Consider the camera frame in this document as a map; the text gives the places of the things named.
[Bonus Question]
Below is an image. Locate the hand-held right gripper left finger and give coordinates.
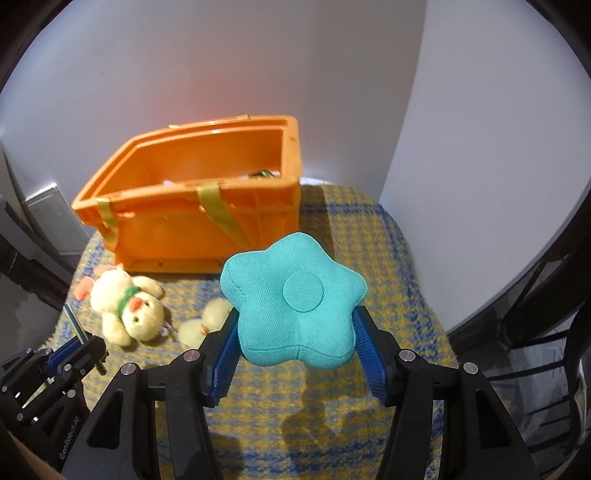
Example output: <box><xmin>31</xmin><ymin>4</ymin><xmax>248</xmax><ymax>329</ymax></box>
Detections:
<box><xmin>60</xmin><ymin>309</ymin><xmax>241</xmax><ymax>480</ymax></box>

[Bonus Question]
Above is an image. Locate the black metal chair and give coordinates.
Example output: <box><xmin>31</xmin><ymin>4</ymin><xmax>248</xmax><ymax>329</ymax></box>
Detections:
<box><xmin>448</xmin><ymin>295</ymin><xmax>591</xmax><ymax>467</ymax></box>

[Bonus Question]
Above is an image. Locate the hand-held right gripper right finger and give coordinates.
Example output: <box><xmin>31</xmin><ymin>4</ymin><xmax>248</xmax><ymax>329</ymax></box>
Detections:
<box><xmin>353</xmin><ymin>305</ymin><xmax>541</xmax><ymax>480</ymax></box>

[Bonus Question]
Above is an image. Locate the large yellow plush duck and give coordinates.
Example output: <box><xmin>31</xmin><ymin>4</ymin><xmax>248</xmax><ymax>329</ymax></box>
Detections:
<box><xmin>74</xmin><ymin>268</ymin><xmax>178</xmax><ymax>347</ymax></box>

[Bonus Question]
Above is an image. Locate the orange plastic crate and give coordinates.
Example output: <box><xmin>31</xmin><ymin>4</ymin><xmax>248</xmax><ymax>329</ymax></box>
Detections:
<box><xmin>71</xmin><ymin>113</ymin><xmax>303</xmax><ymax>275</ymax></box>

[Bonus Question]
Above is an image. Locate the small yellow plush chick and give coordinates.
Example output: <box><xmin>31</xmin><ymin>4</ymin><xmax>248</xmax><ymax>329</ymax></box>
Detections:
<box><xmin>178</xmin><ymin>298</ymin><xmax>234</xmax><ymax>349</ymax></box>

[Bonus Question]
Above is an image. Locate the teal star cushion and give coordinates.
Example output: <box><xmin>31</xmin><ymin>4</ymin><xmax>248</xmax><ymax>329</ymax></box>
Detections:
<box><xmin>219</xmin><ymin>232</ymin><xmax>368</xmax><ymax>370</ymax></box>

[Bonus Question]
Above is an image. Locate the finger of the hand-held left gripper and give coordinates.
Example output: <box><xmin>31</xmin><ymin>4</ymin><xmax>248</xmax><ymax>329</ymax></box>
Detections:
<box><xmin>0</xmin><ymin>348</ymin><xmax>61</xmax><ymax>402</ymax></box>
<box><xmin>14</xmin><ymin>336</ymin><xmax>109</xmax><ymax>425</ymax></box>

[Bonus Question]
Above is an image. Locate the yellow blue woven blanket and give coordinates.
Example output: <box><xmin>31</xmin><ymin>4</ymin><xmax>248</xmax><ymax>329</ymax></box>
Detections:
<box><xmin>39</xmin><ymin>178</ymin><xmax>462</xmax><ymax>480</ymax></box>

